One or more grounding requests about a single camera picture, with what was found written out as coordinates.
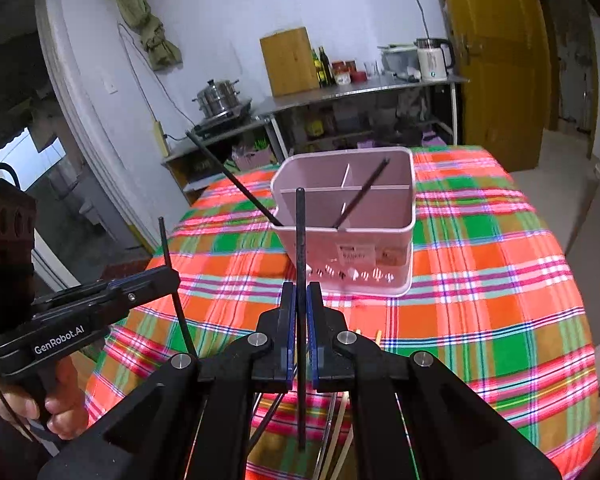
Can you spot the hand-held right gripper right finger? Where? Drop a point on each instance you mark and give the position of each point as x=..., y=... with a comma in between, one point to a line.
x=314, y=340

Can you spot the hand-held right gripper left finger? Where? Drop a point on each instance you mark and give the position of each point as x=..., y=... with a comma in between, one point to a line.
x=291, y=335

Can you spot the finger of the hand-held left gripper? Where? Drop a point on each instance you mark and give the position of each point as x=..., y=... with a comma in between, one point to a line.
x=130, y=300
x=130, y=282

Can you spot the black chopstick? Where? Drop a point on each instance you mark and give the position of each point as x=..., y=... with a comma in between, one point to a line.
x=267, y=422
x=167, y=245
x=365, y=190
x=230, y=175
x=300, y=240

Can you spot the wooden chopstick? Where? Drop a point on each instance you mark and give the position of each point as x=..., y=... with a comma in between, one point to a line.
x=378, y=337
x=358, y=333

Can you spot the white plastic container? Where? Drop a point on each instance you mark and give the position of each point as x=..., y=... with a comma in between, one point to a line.
x=380, y=210

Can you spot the person's left hand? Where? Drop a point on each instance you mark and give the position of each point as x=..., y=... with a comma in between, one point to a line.
x=65, y=410

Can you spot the yellowish power strip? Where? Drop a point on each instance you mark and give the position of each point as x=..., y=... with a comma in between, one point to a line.
x=159, y=137

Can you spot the low metal kitchen table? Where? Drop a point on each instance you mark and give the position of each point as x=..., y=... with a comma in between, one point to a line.
x=200, y=146

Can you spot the pink plastic basket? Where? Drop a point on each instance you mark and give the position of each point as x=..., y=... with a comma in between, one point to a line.
x=252, y=159

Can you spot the plaid tablecloth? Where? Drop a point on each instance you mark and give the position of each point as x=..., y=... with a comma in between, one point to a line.
x=480, y=285

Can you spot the black induction cooker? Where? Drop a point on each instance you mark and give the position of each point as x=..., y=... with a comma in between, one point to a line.
x=225, y=122

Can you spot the steel steamer pot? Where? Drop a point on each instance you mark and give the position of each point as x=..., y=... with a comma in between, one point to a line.
x=220, y=100

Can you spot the purple-lidded storage box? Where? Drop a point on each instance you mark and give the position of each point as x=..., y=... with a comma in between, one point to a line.
x=434, y=138

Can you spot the tall metal kitchen table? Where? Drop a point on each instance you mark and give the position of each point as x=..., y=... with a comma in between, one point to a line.
x=370, y=87

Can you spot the hanging green cloth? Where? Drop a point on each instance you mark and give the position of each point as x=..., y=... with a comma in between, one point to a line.
x=145, y=20

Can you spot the green glass bottle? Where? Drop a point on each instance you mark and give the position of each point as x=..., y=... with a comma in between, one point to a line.
x=315, y=70

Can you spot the small red jar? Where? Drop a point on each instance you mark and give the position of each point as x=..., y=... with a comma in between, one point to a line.
x=358, y=76

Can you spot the dark glass bottle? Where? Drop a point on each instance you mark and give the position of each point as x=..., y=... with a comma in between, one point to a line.
x=324, y=67

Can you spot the wooden cutting board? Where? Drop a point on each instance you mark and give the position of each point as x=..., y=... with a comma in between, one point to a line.
x=290, y=62

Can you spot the clear drinking glass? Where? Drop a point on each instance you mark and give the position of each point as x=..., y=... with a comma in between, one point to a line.
x=370, y=71

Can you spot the white kitchen appliance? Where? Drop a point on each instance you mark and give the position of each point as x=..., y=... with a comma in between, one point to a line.
x=397, y=60

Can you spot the white electric kettle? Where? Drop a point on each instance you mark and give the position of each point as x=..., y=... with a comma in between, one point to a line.
x=431, y=62

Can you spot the yellow wooden door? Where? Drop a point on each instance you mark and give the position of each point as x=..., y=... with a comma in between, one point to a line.
x=495, y=60

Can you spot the white arched door frame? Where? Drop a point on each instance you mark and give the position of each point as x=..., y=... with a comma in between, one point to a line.
x=80, y=125

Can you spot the white wall switch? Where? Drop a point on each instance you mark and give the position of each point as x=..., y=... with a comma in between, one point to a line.
x=111, y=87

